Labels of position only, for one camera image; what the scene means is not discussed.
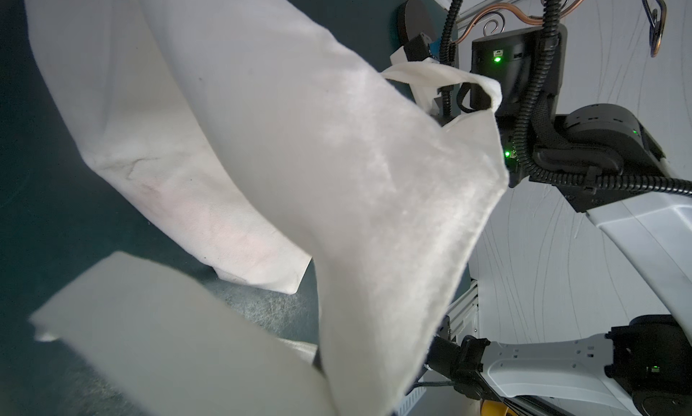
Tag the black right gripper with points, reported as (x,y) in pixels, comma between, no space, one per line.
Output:
(519,144)

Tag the white printed tote bag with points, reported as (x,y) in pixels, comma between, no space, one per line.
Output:
(264,132)

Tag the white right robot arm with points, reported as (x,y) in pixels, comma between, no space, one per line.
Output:
(580,298)

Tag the dark metal jewelry stand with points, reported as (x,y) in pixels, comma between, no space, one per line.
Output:
(493,12)

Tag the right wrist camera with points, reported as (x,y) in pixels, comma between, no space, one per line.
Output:
(508,58)

